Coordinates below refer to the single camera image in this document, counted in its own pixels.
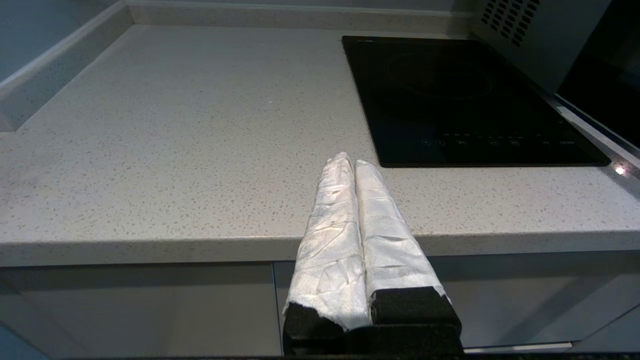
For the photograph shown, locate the black induction cooktop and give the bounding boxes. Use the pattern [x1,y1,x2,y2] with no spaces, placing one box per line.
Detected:
[341,35,613,169]

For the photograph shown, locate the grey cabinet front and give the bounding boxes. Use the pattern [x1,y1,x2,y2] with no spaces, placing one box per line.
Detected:
[273,249,640,352]
[0,262,282,360]

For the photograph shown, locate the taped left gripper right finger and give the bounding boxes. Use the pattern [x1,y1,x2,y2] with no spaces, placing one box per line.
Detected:
[343,159,464,357]

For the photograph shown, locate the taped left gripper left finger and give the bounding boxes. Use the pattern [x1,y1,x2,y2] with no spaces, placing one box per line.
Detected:
[281,152,372,351]

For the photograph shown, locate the black glass microwave door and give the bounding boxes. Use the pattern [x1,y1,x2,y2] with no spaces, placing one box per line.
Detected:
[549,0,640,170]

